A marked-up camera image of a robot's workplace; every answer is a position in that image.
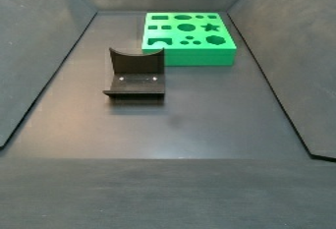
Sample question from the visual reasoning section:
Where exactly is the green shape sorter box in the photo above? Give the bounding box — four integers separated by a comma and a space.
141, 12, 236, 66

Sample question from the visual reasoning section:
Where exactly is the black curved holder stand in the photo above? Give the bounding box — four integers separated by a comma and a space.
104, 48, 165, 97

